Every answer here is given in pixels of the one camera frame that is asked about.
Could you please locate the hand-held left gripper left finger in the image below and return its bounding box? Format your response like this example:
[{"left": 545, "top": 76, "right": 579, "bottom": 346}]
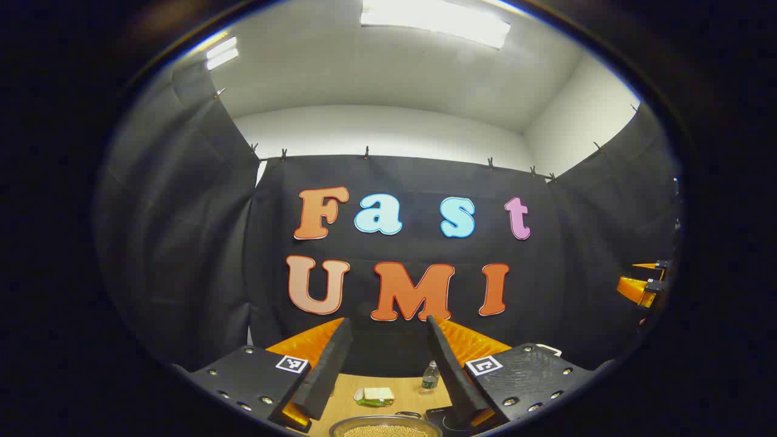
[{"left": 172, "top": 317, "right": 354, "bottom": 434}]

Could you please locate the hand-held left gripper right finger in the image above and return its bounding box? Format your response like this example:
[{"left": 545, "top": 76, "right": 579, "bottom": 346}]
[{"left": 425, "top": 314, "right": 617, "bottom": 433}]

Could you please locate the black induction cooktop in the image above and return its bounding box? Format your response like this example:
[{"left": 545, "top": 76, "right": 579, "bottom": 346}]
[{"left": 424, "top": 405, "right": 471, "bottom": 435}]

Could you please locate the steel pot with black handles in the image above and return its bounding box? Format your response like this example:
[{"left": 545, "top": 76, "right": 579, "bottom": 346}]
[{"left": 329, "top": 411, "right": 444, "bottom": 437}]

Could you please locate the sandwich with lettuce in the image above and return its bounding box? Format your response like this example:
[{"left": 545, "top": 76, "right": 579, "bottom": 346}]
[{"left": 354, "top": 387, "right": 396, "bottom": 408}]

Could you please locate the pile of soybeans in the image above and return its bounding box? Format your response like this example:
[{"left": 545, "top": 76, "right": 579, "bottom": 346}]
[{"left": 343, "top": 425, "right": 429, "bottom": 437}]

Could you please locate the row of backdrop clips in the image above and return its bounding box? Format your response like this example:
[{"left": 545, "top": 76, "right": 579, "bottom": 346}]
[{"left": 212, "top": 87, "right": 639, "bottom": 184}]

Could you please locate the large ceiling light panel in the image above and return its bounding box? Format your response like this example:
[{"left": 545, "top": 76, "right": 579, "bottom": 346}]
[{"left": 360, "top": 0, "right": 512, "bottom": 50}]

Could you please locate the small ceiling light panel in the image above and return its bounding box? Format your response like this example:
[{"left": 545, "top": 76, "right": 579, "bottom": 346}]
[{"left": 205, "top": 36, "right": 240, "bottom": 71}]

